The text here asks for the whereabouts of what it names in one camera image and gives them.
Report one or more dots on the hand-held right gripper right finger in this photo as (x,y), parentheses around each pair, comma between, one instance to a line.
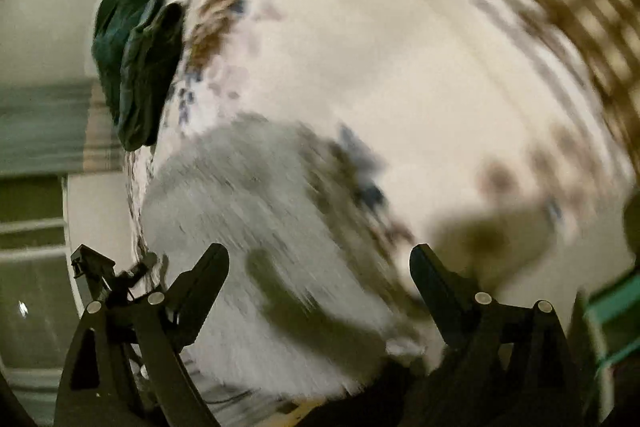
(434,288)

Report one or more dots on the grey fluffy blanket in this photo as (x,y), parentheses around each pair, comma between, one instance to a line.
(225,207)

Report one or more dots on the floral bed sheet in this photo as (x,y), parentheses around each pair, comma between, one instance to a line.
(400,82)

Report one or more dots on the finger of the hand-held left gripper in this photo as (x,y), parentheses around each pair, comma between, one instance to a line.
(92,261)

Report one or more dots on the grey-green curtain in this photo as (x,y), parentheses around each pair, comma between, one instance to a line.
(50,127)

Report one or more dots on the dark green blanket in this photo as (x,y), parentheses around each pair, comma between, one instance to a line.
(137,57)

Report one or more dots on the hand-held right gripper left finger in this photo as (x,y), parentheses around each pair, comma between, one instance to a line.
(205,288)

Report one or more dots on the teal rack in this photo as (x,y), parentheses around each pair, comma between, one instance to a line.
(612,307)

